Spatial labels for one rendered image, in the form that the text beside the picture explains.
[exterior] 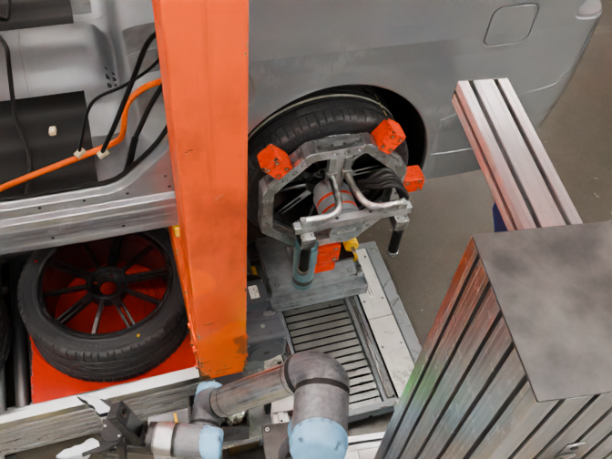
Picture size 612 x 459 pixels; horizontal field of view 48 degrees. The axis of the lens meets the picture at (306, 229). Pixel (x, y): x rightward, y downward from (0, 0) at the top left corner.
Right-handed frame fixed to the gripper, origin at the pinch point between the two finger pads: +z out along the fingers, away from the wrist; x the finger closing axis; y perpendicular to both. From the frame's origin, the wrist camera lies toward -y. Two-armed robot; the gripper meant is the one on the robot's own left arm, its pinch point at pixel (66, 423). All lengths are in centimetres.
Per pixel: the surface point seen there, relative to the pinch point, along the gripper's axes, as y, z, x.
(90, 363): 71, 23, 62
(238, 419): 63, -34, 41
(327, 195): 18, -56, 108
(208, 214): -27, -25, 45
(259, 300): 68, -35, 97
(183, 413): 73, -14, 47
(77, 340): 65, 28, 67
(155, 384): 77, -1, 60
